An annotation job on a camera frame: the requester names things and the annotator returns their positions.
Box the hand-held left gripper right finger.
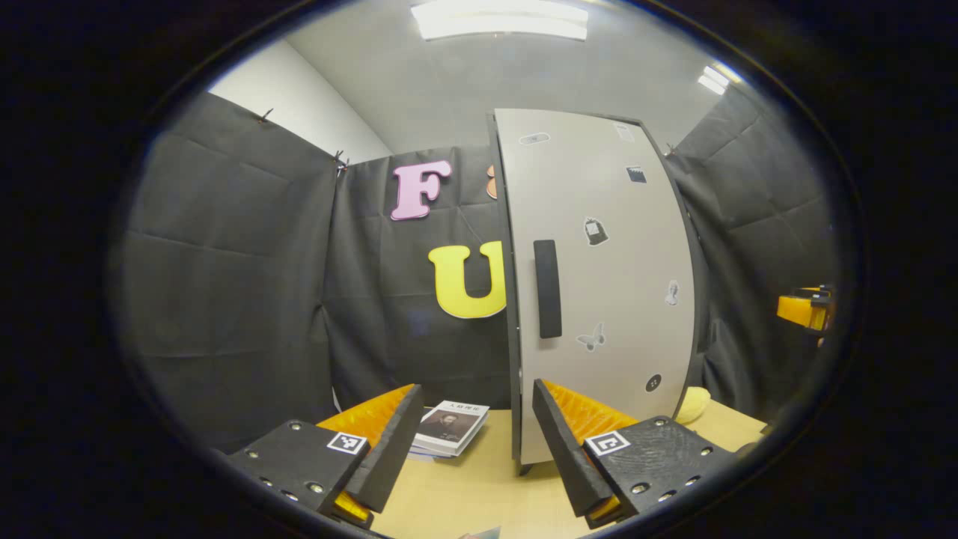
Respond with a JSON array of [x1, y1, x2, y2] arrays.
[[531, 378, 742, 529]]

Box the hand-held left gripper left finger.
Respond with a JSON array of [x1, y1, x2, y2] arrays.
[[225, 383, 425, 529]]

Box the black cabinet door handle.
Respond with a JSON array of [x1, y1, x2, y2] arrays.
[[533, 240, 563, 339]]

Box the dark grey cabinet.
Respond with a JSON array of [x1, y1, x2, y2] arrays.
[[486, 107, 708, 476]]

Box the book with portrait cover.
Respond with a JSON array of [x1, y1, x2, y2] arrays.
[[415, 401, 491, 456]]

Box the yellow round bread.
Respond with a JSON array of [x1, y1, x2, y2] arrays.
[[676, 386, 712, 426]]

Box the black backdrop cloth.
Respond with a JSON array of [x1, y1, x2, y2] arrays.
[[112, 82, 839, 454]]

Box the ceiling light panel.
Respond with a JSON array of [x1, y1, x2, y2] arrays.
[[410, 0, 590, 42]]

